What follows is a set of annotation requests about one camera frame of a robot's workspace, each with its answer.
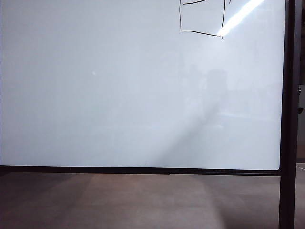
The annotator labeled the white whiteboard with black frame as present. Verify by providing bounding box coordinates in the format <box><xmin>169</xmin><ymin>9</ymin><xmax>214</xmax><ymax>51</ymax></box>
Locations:
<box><xmin>0</xmin><ymin>0</ymin><xmax>287</xmax><ymax>175</ymax></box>

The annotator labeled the black whiteboard stand post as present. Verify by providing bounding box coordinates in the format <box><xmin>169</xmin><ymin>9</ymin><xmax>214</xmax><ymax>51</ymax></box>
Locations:
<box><xmin>278</xmin><ymin>0</ymin><xmax>298</xmax><ymax>229</ymax></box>

